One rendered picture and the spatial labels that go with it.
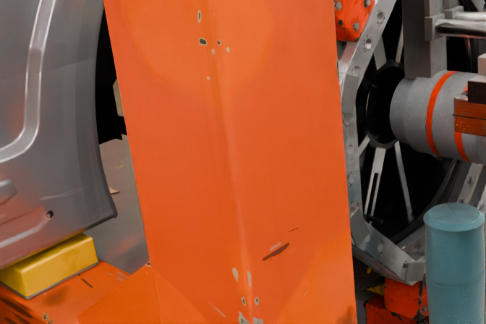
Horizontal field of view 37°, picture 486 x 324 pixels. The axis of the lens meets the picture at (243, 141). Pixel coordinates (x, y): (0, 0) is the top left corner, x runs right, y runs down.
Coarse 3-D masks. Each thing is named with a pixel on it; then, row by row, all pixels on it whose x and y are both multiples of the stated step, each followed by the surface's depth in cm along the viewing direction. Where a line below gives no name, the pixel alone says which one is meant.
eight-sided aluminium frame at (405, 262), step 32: (384, 0) 103; (480, 0) 131; (352, 64) 100; (352, 96) 101; (352, 128) 103; (352, 160) 104; (352, 192) 105; (480, 192) 135; (352, 224) 106; (384, 256) 114; (416, 256) 123
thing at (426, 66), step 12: (408, 0) 115; (420, 0) 113; (408, 12) 115; (420, 12) 114; (408, 24) 116; (420, 24) 115; (408, 36) 117; (420, 36) 115; (444, 36) 117; (408, 48) 118; (420, 48) 116; (432, 48) 115; (444, 48) 118; (408, 60) 118; (420, 60) 117; (432, 60) 116; (444, 60) 118; (408, 72) 119; (420, 72) 117; (432, 72) 116
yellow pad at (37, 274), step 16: (80, 240) 118; (32, 256) 115; (48, 256) 114; (64, 256) 116; (80, 256) 118; (96, 256) 120; (0, 272) 117; (16, 272) 112; (32, 272) 112; (48, 272) 114; (64, 272) 116; (80, 272) 118; (16, 288) 114; (32, 288) 112; (48, 288) 114
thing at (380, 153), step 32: (384, 32) 150; (384, 64) 124; (448, 64) 143; (384, 96) 133; (384, 128) 134; (384, 160) 151; (416, 160) 147; (448, 160) 143; (384, 192) 146; (416, 192) 142; (384, 224) 136; (416, 224) 136
